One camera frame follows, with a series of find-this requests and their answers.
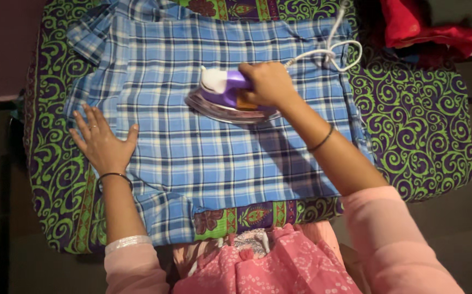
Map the black left wrist bangle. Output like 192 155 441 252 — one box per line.
97 172 134 192

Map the person's left hand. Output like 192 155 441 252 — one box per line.
69 103 140 176

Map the black wrist bangle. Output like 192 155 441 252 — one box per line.
307 122 335 154
97 172 134 192

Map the blue plaid shirt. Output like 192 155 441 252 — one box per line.
64 0 376 246

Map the person's right hand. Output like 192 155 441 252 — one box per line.
238 62 300 112

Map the purple and white clothes iron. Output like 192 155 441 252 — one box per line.
184 65 282 125

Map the pile of red clothes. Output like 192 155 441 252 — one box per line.
377 0 472 68

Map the green purple patterned sheet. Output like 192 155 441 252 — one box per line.
23 0 472 255

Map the person's pink patterned clothing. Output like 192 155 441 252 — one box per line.
104 186 465 294

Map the black right wrist bangle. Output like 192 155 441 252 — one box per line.
307 122 335 154

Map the white iron power cord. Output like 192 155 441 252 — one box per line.
283 0 363 73

